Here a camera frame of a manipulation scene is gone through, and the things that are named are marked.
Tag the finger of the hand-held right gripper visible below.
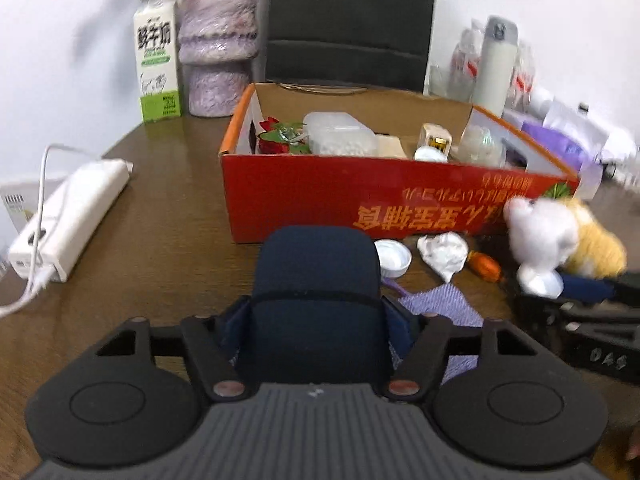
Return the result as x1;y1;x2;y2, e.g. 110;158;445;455
562;272;618;301

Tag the wooden desktop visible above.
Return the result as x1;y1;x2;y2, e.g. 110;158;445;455
0;110;640;480

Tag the beige case with gold clasp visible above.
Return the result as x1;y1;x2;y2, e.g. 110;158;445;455
419;122;453;153

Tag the small orange item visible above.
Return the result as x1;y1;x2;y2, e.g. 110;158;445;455
467;251;503;281

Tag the white green milk carton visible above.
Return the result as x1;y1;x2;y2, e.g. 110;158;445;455
132;0;182;125

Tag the translucent plastic container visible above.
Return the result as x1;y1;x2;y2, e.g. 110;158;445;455
302;111;379;157

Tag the orange cardboard box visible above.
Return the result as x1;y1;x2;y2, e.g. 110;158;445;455
218;82;582;245

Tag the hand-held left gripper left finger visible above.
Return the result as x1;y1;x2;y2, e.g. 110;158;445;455
92;296;252;403

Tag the white thermos bottle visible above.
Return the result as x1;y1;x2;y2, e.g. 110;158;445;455
471;15;518;117

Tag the small white crumpled cup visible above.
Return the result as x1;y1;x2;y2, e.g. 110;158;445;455
416;232;471;283

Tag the purple textured vase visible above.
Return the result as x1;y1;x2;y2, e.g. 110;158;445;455
177;0;261;118

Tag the white power cable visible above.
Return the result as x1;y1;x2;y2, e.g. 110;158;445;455
0;144;106;318

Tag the white power strip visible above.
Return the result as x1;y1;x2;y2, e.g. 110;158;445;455
7;158;132;283

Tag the purple knitted cloth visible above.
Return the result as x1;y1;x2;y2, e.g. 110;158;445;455
382;280;486;386

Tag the white vented device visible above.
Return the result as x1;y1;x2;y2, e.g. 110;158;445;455
0;182;43;251

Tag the purple tissue pack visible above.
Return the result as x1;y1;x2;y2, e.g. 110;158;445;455
520;120;603;201

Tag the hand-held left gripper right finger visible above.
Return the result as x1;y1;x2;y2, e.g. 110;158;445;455
382;295;543;403

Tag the clear water bottle red label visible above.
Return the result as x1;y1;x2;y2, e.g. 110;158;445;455
450;27;483;101
512;42;538;111

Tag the beige cloth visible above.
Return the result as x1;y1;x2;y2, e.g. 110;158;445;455
375;134;408;159

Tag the small white bowl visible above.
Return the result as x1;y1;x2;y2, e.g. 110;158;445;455
374;239;413;279

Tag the white yellow plush toy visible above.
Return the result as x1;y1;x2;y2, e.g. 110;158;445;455
502;196;628;298

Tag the red artificial flower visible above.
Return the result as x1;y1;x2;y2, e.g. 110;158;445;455
256;116;312;156

